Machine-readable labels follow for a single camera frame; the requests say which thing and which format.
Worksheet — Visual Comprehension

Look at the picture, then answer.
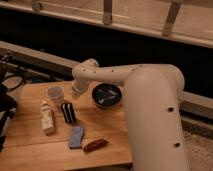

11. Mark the translucent plastic cup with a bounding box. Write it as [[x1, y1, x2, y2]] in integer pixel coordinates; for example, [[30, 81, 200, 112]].
[[46, 86, 64, 108]]

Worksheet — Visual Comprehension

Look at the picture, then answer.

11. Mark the white glue bottle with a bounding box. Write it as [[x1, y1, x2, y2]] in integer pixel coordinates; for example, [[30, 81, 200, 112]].
[[40, 101, 55, 135]]

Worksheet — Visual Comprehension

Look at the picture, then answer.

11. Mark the black cable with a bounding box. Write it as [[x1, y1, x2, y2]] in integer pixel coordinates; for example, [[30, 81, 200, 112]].
[[2, 68, 51, 93]]

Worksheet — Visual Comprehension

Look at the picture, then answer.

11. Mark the red-brown snack bar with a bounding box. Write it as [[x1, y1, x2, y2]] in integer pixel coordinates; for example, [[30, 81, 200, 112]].
[[83, 139, 108, 153]]

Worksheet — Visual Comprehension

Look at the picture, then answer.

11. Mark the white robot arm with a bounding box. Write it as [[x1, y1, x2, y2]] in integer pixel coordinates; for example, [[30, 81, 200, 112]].
[[71, 59, 190, 171]]

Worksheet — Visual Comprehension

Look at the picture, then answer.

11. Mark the black bowl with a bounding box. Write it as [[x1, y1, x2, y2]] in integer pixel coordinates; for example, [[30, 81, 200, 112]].
[[92, 83, 122, 108]]

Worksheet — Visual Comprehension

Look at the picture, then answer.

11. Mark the wooden board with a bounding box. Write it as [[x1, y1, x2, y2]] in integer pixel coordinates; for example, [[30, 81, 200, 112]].
[[0, 82, 132, 171]]

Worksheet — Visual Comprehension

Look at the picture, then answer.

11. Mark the black and white eraser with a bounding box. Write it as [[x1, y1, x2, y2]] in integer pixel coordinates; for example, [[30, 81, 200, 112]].
[[61, 103, 76, 124]]

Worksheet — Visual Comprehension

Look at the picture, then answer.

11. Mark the black object at left edge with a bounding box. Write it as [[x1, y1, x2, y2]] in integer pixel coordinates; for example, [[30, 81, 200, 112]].
[[0, 55, 17, 152]]

